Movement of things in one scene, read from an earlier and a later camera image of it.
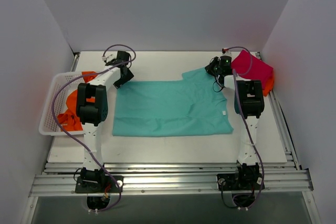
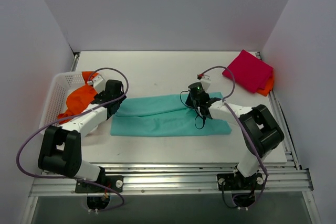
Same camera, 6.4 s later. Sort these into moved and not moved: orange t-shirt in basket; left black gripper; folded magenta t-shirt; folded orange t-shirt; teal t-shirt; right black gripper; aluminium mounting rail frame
Moved: teal t-shirt; left black gripper; right black gripper
Not moved: folded magenta t-shirt; aluminium mounting rail frame; orange t-shirt in basket; folded orange t-shirt
